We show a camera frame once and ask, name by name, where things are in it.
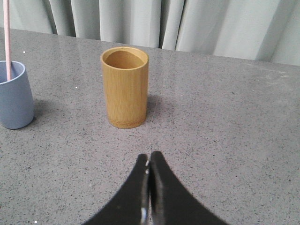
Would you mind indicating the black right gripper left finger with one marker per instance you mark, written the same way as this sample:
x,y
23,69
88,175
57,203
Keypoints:
x,y
130,205

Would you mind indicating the blue plastic cup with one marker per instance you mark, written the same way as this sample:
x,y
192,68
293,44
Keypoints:
x,y
16,102

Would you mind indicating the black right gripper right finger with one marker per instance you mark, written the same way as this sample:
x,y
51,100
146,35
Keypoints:
x,y
171,202

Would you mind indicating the bamboo wooden cup holder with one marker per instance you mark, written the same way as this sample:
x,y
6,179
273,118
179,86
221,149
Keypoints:
x,y
125,80

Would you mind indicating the pink chopstick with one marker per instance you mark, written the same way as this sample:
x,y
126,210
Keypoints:
x,y
6,17

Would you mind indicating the grey-white curtain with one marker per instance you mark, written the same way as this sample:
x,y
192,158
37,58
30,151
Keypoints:
x,y
267,30

